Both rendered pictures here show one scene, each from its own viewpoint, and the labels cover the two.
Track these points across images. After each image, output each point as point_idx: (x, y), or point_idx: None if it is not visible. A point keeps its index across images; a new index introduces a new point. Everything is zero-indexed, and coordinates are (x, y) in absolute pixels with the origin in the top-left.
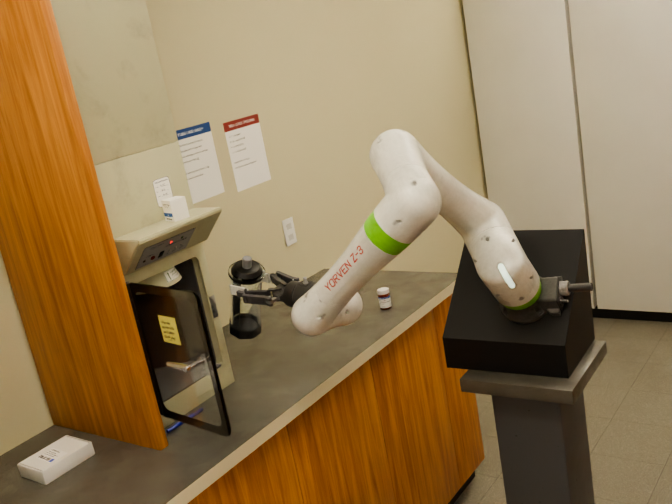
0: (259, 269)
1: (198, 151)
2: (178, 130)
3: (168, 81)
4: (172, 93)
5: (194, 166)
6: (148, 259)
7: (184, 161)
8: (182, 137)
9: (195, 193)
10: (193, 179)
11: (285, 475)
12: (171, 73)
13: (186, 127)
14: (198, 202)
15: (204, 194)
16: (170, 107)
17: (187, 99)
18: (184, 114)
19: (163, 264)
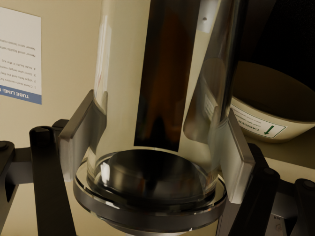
0: (121, 230)
1: (0, 67)
2: (26, 100)
3: (26, 142)
4: (24, 132)
5: (11, 55)
6: None
7: (26, 68)
8: (22, 92)
9: (18, 24)
10: (18, 42)
11: None
12: (19, 145)
13: (13, 98)
14: (16, 10)
15: (2, 14)
16: (30, 122)
17: (4, 119)
18: (12, 109)
19: (277, 171)
